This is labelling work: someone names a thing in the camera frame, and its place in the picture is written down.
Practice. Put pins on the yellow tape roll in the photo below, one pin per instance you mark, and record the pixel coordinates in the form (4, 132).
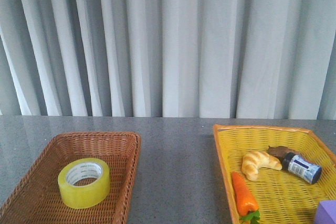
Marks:
(84, 183)

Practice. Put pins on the toy orange carrot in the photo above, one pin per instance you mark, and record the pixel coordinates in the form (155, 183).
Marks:
(246, 203)

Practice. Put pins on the purple foam block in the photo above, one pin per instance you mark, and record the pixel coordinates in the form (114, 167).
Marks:
(325, 213)

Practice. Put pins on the brown wicker basket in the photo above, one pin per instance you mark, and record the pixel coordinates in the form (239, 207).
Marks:
(37, 199)

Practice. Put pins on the small blue labelled bottle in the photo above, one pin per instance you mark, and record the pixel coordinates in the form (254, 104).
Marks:
(302, 168)

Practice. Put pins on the grey pleated curtain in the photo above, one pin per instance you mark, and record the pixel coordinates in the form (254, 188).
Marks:
(242, 59)

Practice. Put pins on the yellow woven basket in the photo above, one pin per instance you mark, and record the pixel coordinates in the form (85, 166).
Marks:
(282, 197)

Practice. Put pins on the toy croissant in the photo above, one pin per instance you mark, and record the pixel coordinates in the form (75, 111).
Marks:
(255, 160)

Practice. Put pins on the brown dried leaf toy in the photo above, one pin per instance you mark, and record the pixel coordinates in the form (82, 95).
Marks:
(281, 151)

